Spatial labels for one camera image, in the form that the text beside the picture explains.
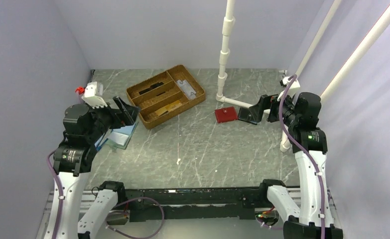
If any white PVC pipe frame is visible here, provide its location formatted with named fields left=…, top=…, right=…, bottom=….
left=215, top=0, right=390, bottom=153

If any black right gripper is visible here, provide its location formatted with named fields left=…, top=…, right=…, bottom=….
left=249, top=90, right=299, bottom=127

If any woven brown organizer tray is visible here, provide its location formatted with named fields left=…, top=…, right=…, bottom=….
left=126, top=65, right=206, bottom=129

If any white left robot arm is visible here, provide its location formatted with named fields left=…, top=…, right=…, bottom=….
left=44, top=97, right=140, bottom=239

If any clear plastic card sleeve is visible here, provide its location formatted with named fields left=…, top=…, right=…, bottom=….
left=176, top=80, right=197, bottom=100

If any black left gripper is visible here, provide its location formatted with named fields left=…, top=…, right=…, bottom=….
left=86, top=95, right=140, bottom=142

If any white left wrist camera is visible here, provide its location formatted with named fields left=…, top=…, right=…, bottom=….
left=81, top=82, right=108, bottom=109

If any light blue card holder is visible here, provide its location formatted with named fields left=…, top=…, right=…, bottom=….
left=106, top=122, right=138, bottom=149

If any red leather card holder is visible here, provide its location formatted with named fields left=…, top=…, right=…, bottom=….
left=214, top=107, right=238, bottom=123

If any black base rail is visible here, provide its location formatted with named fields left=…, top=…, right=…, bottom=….
left=113, top=184, right=273, bottom=222

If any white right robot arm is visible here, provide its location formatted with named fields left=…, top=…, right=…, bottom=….
left=248, top=92, right=344, bottom=239

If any black leather card holder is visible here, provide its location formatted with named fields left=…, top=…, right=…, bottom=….
left=238, top=107, right=258, bottom=125

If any open blue card holder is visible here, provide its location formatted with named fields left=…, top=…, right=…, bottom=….
left=94, top=130, right=111, bottom=151

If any tan card in tray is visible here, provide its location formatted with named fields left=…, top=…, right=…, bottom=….
left=155, top=100, right=182, bottom=116

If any black item in tray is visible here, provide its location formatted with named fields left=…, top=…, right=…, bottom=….
left=139, top=82, right=164, bottom=95

